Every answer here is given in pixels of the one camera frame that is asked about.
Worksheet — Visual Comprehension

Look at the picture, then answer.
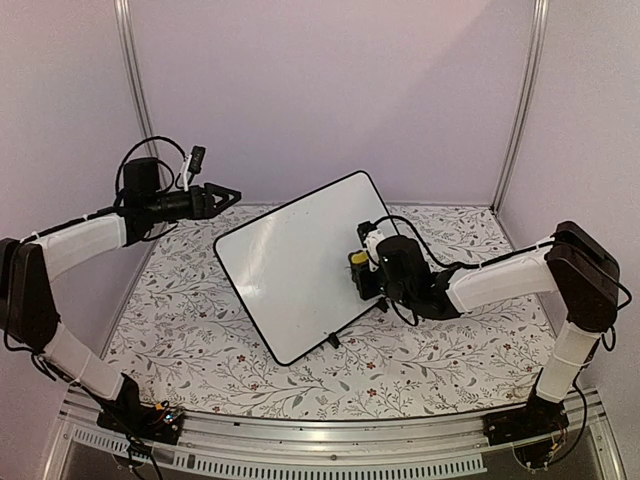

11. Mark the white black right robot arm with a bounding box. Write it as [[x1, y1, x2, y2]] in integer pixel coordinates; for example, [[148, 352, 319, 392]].
[[347, 221, 632, 436]]

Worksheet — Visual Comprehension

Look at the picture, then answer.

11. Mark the aluminium corner post left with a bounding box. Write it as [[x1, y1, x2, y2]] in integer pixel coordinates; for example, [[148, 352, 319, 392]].
[[112, 0, 176, 201]]

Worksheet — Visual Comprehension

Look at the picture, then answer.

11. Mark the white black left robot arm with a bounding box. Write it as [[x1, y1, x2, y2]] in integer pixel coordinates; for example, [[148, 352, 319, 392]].
[[1, 156, 242, 434]]

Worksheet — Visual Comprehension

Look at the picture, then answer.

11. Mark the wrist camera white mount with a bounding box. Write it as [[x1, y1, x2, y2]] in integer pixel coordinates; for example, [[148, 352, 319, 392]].
[[356, 221, 385, 272], [181, 146, 206, 191]]

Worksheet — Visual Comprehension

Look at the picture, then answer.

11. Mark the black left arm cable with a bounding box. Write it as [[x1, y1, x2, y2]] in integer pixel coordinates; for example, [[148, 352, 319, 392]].
[[113, 135, 189, 201]]

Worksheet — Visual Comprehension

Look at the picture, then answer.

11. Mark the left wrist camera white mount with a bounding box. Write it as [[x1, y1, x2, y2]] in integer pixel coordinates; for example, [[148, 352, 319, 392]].
[[181, 146, 206, 191]]

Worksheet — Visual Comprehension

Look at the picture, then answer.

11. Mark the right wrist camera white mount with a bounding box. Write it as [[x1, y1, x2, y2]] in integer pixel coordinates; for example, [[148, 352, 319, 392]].
[[356, 221, 385, 272]]

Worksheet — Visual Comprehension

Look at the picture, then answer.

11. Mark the aluminium corner post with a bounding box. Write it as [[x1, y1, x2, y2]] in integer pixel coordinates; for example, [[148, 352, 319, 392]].
[[491, 0, 549, 215], [112, 0, 176, 201]]

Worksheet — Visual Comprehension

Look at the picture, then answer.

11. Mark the aluminium corner post right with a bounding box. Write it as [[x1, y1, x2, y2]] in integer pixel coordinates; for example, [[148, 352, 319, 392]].
[[491, 0, 549, 215]]

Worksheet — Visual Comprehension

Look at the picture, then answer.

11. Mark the yellow black whiteboard eraser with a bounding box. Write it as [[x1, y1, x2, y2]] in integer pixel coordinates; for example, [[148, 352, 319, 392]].
[[347, 250, 369, 273]]

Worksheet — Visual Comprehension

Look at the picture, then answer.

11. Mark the white whiteboard black frame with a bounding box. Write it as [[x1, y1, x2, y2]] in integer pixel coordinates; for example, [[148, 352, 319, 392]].
[[213, 171, 389, 366]]

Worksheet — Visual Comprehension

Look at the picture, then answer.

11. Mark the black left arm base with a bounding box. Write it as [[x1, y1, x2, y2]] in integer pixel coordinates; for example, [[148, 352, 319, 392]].
[[96, 374, 184, 445]]

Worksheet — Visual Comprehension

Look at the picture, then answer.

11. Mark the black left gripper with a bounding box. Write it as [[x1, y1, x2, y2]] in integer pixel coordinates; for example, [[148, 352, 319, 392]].
[[146, 182, 242, 224]]

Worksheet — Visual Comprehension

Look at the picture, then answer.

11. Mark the black whiteboard stand foot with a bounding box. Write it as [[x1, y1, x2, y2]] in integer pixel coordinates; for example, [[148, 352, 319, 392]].
[[376, 299, 389, 313], [327, 332, 341, 349]]

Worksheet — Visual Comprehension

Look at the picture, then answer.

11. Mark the aluminium front rail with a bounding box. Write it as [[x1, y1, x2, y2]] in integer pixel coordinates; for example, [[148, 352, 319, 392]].
[[43, 389, 626, 479]]

